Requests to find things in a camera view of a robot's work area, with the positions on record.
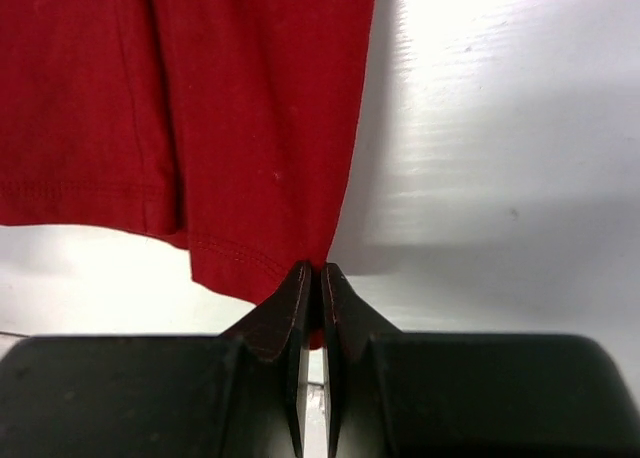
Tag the red t shirt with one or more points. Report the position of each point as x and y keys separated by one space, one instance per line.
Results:
x=223 y=127

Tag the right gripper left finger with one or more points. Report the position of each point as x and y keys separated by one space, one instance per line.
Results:
x=241 y=393

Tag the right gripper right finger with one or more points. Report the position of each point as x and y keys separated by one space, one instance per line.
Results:
x=391 y=393

